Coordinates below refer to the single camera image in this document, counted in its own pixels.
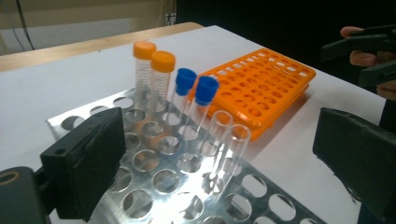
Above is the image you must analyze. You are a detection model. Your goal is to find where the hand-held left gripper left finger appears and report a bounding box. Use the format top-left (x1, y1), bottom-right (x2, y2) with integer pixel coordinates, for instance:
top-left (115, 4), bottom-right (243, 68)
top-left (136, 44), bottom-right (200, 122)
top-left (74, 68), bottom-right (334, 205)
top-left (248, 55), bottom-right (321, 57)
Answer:
top-left (39, 106), bottom-right (127, 223)

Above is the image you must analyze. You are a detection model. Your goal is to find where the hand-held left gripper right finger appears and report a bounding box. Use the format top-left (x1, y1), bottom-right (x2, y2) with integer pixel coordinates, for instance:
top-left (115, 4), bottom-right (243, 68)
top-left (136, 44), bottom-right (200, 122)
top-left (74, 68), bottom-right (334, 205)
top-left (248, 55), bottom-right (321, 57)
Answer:
top-left (312, 106), bottom-right (396, 224)

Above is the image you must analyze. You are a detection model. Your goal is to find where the metal test tube rack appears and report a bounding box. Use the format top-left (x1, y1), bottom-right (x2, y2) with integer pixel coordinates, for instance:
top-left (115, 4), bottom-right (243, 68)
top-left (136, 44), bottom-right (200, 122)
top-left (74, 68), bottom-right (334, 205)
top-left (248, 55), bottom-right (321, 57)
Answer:
top-left (46, 87), bottom-right (326, 224)

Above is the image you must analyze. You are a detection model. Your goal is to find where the orange plastic test tube rack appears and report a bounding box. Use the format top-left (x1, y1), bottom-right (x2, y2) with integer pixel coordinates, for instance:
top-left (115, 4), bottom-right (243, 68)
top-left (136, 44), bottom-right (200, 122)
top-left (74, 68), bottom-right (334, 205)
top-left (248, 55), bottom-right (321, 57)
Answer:
top-left (188, 47), bottom-right (317, 142)

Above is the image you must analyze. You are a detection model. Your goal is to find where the clear test tube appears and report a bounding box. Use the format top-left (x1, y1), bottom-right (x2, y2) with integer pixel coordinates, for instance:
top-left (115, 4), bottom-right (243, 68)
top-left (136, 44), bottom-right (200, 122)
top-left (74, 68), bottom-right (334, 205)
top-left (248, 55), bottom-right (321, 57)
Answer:
top-left (214, 123), bottom-right (252, 202)
top-left (200, 109), bottom-right (234, 188)

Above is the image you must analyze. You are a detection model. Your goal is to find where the orange-capped plastic tube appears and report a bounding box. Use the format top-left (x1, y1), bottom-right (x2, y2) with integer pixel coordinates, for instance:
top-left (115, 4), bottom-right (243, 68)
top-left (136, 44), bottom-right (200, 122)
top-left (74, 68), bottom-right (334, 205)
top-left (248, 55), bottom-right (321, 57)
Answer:
top-left (147, 49), bottom-right (177, 114)
top-left (133, 40), bottom-right (157, 110)

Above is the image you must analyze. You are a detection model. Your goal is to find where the blue-capped glass tube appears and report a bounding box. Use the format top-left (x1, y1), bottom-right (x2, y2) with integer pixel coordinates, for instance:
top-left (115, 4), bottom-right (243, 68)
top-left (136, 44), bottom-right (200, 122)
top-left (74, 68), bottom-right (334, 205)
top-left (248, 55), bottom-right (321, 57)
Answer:
top-left (182, 75), bottom-right (220, 139)
top-left (163, 67), bottom-right (198, 126)

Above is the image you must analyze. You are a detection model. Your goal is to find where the white table board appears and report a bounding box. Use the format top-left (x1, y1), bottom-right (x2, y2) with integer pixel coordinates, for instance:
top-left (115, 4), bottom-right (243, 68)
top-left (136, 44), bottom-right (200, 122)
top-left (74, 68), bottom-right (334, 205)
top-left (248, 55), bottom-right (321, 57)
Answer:
top-left (0, 24), bottom-right (387, 224)

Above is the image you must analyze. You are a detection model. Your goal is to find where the wooden table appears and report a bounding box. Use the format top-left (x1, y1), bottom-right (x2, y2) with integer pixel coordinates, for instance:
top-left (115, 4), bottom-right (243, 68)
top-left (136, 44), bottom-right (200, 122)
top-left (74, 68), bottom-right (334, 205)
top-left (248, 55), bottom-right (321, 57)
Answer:
top-left (0, 21), bottom-right (205, 73)

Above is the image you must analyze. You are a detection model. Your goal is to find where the light wooden panel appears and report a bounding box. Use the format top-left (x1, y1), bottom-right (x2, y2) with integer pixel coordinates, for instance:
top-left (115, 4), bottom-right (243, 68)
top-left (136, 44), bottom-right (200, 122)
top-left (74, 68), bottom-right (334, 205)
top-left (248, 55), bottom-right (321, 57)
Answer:
top-left (0, 0), bottom-right (176, 58)

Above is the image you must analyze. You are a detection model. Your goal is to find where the black floor cable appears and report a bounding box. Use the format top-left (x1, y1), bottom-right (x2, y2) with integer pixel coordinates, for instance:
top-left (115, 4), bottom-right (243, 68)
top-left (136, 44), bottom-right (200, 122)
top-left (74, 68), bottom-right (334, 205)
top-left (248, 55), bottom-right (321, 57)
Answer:
top-left (14, 0), bottom-right (35, 51)

